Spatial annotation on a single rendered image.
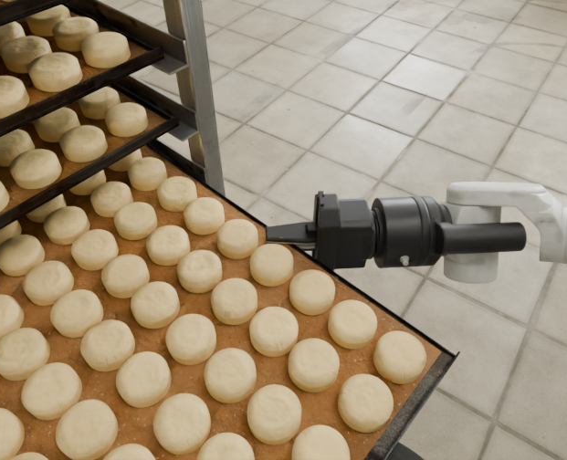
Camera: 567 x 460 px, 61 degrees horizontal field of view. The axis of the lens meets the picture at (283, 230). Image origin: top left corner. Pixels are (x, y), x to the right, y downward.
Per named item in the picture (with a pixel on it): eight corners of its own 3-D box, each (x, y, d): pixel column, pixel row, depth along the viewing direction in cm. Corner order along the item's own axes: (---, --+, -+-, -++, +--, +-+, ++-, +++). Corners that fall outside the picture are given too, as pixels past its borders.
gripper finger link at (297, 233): (265, 226, 60) (314, 224, 60) (266, 246, 58) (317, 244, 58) (265, 218, 59) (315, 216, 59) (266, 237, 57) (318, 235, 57)
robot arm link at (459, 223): (399, 192, 63) (482, 188, 64) (397, 269, 66) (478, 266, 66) (429, 203, 52) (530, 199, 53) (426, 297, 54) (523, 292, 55)
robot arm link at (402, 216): (309, 240, 67) (393, 236, 68) (316, 297, 61) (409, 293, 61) (313, 172, 58) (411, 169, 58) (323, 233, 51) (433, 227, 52)
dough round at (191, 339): (215, 365, 48) (214, 356, 47) (165, 367, 48) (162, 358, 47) (217, 321, 52) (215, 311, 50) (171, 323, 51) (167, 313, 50)
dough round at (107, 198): (110, 224, 60) (106, 214, 59) (86, 205, 62) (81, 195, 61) (141, 203, 63) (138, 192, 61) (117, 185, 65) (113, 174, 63)
